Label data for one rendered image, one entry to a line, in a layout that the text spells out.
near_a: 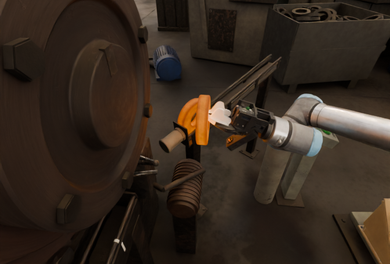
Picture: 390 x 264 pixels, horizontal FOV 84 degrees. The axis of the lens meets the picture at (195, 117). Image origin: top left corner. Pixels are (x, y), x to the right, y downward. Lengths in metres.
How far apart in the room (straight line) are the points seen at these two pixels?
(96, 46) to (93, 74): 0.04
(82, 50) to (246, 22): 2.72
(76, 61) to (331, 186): 1.69
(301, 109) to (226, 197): 0.83
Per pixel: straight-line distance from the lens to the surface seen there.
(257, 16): 2.86
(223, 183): 1.55
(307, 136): 0.73
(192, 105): 0.83
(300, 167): 1.34
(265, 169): 1.28
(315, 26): 2.39
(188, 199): 0.85
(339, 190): 1.78
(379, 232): 1.41
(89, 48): 0.24
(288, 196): 1.55
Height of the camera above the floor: 1.25
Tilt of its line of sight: 38 degrees down
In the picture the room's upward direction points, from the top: straight up
